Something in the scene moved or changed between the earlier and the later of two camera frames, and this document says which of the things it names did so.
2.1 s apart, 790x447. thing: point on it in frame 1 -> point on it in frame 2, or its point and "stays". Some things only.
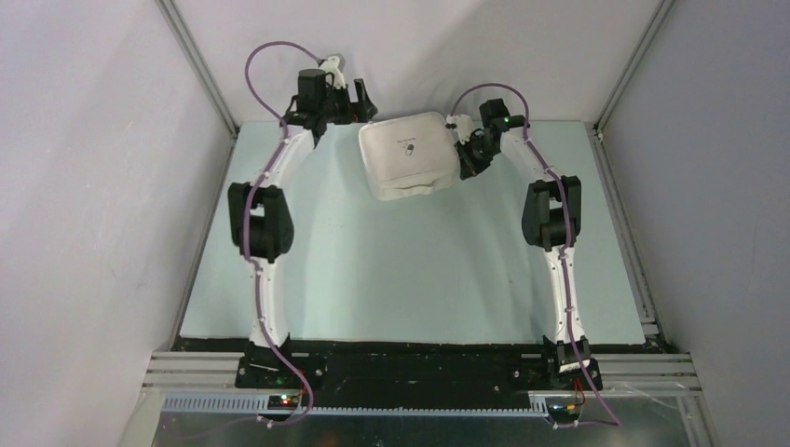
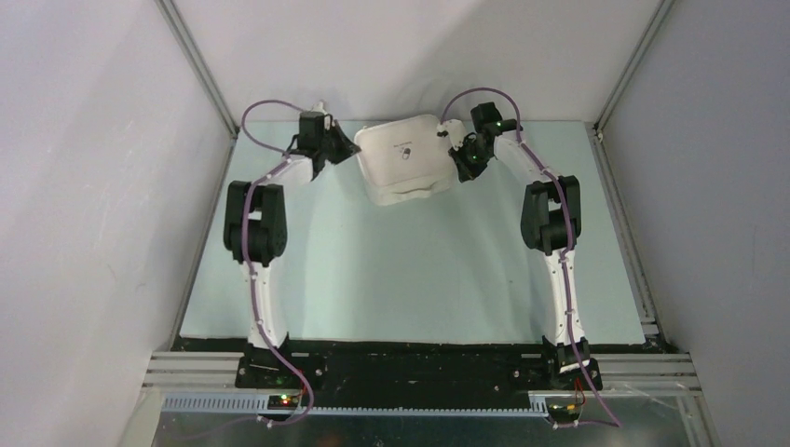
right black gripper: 468,167 stays
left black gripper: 360,112 -> 348,148
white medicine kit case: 408,155 stays
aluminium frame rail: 661,371 stays
